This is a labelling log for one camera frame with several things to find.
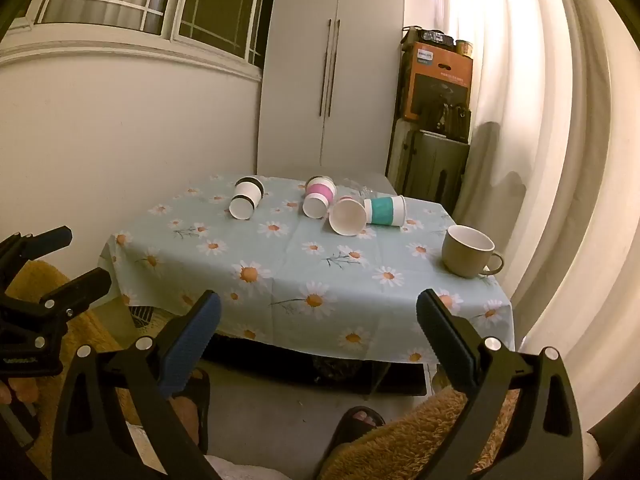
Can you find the clear glass cup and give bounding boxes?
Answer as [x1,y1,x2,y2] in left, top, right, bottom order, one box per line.
[340,177,378,201]

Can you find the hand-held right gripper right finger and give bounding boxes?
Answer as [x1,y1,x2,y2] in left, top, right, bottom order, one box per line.
[416,288,587,480]

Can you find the dark striped object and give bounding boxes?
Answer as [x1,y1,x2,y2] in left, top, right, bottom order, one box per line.
[127,304,167,332]

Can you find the thin metal wardrobe handle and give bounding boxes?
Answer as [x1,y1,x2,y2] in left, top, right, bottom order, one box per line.
[318,19,332,117]
[327,20,341,117]

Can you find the daisy print tablecloth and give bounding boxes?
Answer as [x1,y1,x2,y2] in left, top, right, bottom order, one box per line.
[97,174,516,366]

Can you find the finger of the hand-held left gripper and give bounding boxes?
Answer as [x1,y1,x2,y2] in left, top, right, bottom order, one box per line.
[0,267,112,333]
[0,226,72,291]

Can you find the beige ceramic mug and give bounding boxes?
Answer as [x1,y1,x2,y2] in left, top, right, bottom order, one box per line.
[441,225,505,279]

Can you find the person's right foot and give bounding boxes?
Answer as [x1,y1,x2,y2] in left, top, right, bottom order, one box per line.
[345,408,383,433]

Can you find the black bag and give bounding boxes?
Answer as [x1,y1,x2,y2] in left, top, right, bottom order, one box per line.
[425,101,472,143]

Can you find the white cloth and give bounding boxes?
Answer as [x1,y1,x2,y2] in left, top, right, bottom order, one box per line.
[202,452,326,480]

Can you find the white framed window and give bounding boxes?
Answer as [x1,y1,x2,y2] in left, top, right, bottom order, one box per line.
[0,0,275,80]

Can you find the dark green cabinet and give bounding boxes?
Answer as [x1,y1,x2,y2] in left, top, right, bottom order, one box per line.
[386,119,471,213]

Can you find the white paper cup teal band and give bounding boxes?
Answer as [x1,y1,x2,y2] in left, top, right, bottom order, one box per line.
[363,195,407,228]

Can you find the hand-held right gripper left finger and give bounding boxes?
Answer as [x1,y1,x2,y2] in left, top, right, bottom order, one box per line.
[51,289,222,480]

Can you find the white curtain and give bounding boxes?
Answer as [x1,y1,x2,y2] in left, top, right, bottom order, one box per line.
[440,0,640,413]

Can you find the yellow fuzzy blanket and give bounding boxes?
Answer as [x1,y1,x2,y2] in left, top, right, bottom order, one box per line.
[7,259,151,466]
[315,389,523,480]

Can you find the person's left foot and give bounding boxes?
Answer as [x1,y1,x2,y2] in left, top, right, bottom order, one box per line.
[169,394,202,448]

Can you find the white paper cup black band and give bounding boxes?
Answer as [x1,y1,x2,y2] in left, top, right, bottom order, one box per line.
[228,176,266,221]

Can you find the plain white paper cup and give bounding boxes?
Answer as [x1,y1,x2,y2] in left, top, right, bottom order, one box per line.
[327,196,369,237]

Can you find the white wardrobe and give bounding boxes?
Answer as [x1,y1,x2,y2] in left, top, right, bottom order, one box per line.
[256,0,406,181]

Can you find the person's left hand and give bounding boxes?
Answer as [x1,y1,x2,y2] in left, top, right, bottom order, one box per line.
[0,376,40,407]

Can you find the black slipper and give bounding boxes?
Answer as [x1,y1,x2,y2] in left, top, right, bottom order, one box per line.
[327,406,387,463]

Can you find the person's foot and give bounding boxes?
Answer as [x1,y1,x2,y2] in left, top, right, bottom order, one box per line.
[345,408,383,433]
[169,394,202,448]

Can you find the white paper cup pink band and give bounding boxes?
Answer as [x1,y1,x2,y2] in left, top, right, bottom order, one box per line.
[302,176,337,219]

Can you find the orange cardboard box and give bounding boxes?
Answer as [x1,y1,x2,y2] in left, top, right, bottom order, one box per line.
[400,41,474,123]

